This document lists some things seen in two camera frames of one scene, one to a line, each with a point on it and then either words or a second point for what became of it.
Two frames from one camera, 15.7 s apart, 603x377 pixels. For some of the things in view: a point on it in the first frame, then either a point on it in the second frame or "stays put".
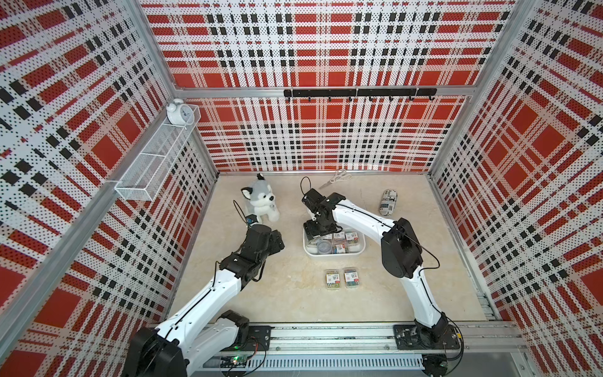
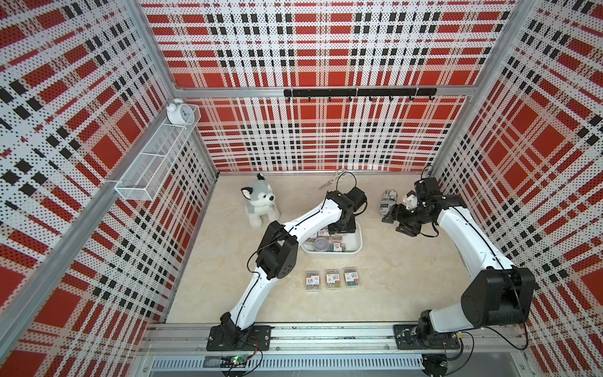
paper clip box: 352,237 → 312,280
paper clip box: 341,248 stays put
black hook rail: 410,93 stays put
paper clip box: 333,280 stays put
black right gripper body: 317,227 → 411,221
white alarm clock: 179,113 stays put
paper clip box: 351,278 stays put
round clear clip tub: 324,247 stays put
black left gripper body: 274,245 → 344,226
